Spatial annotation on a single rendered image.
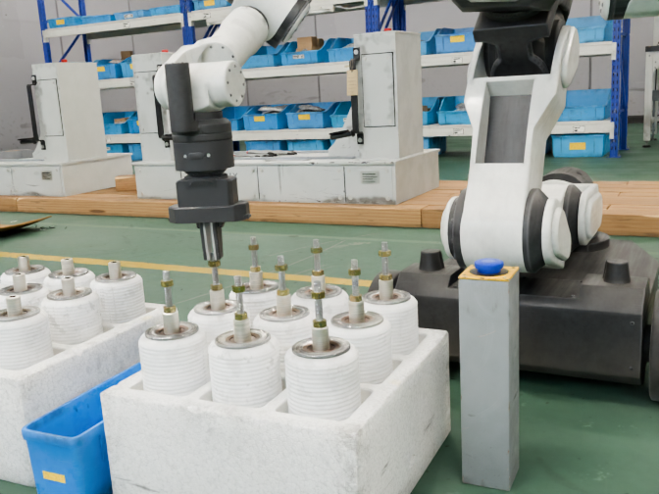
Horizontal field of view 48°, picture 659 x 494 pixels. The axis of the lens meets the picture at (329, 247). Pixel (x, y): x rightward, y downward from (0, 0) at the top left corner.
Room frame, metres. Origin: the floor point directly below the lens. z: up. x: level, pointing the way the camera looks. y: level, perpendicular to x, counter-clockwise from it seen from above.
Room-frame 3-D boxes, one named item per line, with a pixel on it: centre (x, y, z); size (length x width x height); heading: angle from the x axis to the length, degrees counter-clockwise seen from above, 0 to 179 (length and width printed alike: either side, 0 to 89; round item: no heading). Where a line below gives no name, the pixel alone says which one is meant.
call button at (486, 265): (0.99, -0.22, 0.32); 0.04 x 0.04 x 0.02
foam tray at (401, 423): (1.05, 0.07, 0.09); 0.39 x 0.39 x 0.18; 64
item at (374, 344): (1.00, -0.03, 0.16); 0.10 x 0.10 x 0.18
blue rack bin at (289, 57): (6.52, 0.06, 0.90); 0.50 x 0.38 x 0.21; 152
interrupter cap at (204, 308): (1.10, 0.18, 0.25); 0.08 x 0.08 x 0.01
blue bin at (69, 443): (1.10, 0.35, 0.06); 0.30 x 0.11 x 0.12; 155
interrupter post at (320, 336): (0.89, 0.02, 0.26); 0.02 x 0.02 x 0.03
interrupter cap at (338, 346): (0.89, 0.02, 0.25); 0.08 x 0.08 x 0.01
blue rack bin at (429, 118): (6.11, -0.78, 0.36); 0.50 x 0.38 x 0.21; 152
